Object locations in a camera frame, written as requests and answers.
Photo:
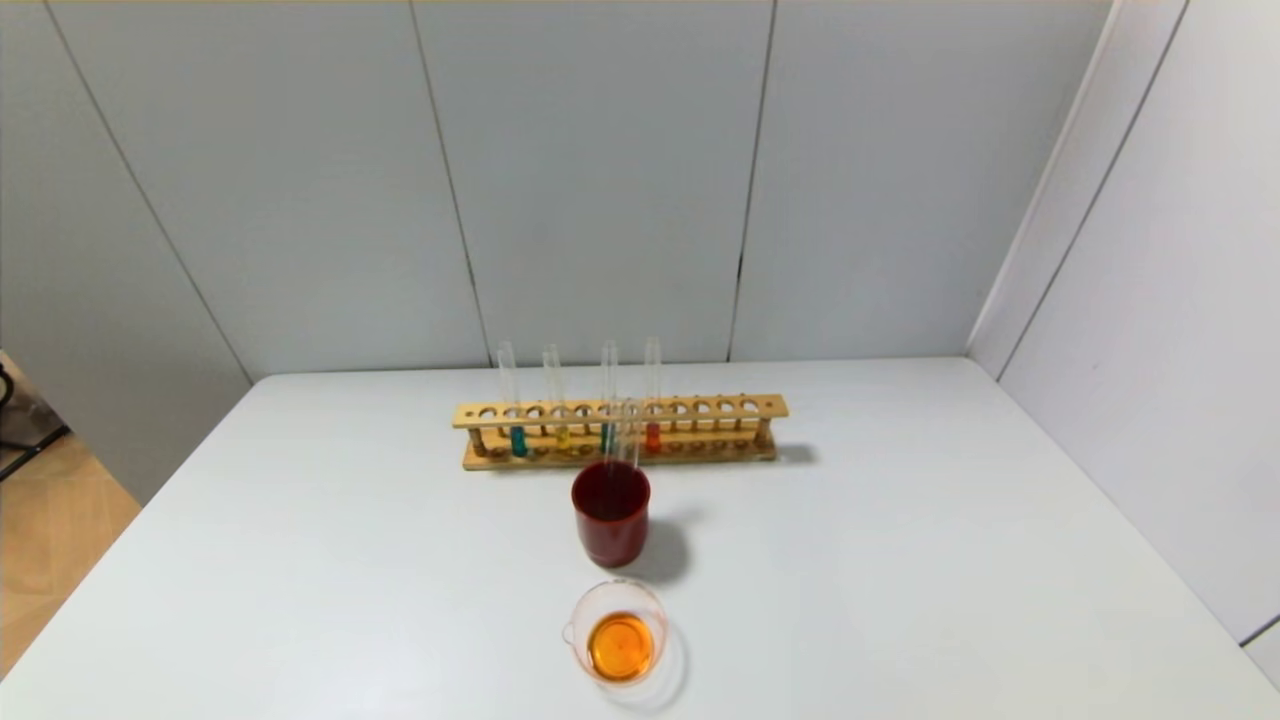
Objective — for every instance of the test tube with yellow liquid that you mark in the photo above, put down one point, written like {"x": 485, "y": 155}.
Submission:
{"x": 631, "y": 440}
{"x": 561, "y": 436}

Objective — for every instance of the test tube with red liquid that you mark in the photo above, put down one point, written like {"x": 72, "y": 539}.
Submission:
{"x": 654, "y": 438}
{"x": 611, "y": 470}

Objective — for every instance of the test tube with teal liquid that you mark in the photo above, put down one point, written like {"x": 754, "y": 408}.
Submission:
{"x": 607, "y": 365}
{"x": 518, "y": 442}

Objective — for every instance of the wooden test tube rack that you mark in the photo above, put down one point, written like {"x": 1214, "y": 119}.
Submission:
{"x": 700, "y": 408}

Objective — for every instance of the dark red plastic cup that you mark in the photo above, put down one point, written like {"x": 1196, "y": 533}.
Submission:
{"x": 611, "y": 535}

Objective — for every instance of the clear plastic spouted bowl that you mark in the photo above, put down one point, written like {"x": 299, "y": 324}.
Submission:
{"x": 620, "y": 650}

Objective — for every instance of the black metal frame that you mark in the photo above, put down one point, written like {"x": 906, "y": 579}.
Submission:
{"x": 20, "y": 445}

